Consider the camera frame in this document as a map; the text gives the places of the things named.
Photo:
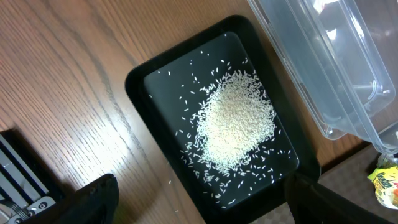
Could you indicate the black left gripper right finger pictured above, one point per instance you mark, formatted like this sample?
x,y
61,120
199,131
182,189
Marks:
x,y
310,202

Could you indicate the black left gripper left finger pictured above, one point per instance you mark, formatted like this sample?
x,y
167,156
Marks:
x,y
92,204

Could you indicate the brown serving tray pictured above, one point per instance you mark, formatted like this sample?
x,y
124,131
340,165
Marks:
x,y
350,180

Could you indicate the yellow snack wrapper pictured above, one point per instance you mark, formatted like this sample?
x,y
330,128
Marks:
x,y
384,179

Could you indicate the pile of rice grains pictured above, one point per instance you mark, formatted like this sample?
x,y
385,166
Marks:
x,y
235,118

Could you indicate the black rectangular tray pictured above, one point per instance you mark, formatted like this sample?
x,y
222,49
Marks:
x,y
168,89

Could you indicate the clear plastic bin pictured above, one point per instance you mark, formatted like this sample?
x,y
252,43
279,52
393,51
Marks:
x,y
342,58

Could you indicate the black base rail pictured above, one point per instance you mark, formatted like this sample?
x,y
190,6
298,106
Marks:
x,y
27,186

